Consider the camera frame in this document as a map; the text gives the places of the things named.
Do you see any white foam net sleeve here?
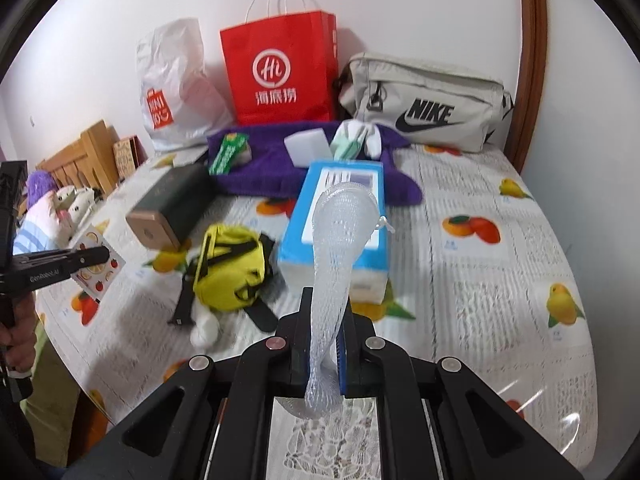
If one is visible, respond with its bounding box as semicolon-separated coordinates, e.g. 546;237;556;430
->
302;182;396;418

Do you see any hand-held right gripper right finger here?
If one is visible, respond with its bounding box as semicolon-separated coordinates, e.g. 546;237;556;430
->
336;309;586;480

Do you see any red paper bag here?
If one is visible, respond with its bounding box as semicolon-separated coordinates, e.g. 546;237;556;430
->
220;0;340;126

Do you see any blue tissue pack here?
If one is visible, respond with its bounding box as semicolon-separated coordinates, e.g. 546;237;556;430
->
276;159;391;306

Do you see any white plastic shopping bag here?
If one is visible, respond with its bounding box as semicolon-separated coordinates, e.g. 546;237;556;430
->
136;17;235;153

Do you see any green wipes packet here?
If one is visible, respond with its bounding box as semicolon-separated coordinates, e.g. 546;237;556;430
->
209;132;253;177

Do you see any fruit sticker sheet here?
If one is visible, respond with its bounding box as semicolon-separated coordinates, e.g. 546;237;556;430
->
70;225;126;303

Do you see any fruit print tablecloth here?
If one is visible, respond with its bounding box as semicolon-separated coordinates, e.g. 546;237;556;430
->
35;142;598;480

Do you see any brown illustrated book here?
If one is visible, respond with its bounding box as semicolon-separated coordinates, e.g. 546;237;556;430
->
112;135;146;178

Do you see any dark green tin box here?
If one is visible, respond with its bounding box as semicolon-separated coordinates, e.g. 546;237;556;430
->
125;162;217;251

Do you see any wooden headboard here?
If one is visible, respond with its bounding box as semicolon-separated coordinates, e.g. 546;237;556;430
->
36;120;123;201

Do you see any purple towel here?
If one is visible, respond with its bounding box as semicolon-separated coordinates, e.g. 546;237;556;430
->
206;120;423;208

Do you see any grey waist bag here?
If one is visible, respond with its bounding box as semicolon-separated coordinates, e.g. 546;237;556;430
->
337;52;516;153

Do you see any white spotted plush toy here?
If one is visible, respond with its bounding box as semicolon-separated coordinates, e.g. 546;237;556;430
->
52;185;98;226

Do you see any white pompom charm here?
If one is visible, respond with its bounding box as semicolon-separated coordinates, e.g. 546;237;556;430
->
190;310;222;347

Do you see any purple plush toy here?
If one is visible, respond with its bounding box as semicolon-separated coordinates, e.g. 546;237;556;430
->
26;170;56;211

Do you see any person's left hand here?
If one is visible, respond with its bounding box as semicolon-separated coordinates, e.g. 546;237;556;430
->
0;304;38;373

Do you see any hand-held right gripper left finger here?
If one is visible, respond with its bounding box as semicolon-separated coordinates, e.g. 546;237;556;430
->
65;287;313;480

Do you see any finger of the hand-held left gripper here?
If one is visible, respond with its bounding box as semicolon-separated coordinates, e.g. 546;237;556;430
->
60;246;111;274

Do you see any yellow pouch with black straps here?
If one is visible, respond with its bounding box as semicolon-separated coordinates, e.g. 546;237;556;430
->
170;224;278;333

